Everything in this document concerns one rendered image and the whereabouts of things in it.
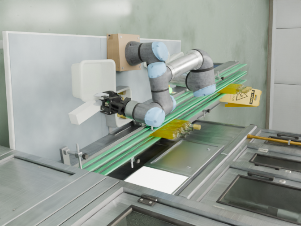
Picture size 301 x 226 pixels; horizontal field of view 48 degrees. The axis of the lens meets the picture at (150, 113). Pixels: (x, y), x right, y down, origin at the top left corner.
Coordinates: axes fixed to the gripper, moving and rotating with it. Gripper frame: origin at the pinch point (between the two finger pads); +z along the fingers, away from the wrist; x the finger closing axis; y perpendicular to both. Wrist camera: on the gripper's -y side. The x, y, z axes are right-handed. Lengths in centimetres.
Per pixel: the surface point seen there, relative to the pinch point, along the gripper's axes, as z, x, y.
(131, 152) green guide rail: 13, 45, -49
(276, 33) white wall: 105, -27, -659
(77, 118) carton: 27.3, 20.8, -15.7
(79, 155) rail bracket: 9.5, 31.8, -0.6
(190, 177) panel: -28, 47, -52
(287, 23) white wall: 86, -49, -656
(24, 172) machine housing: 7.9, 29.9, 31.1
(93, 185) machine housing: -26.0, 23.4, 26.9
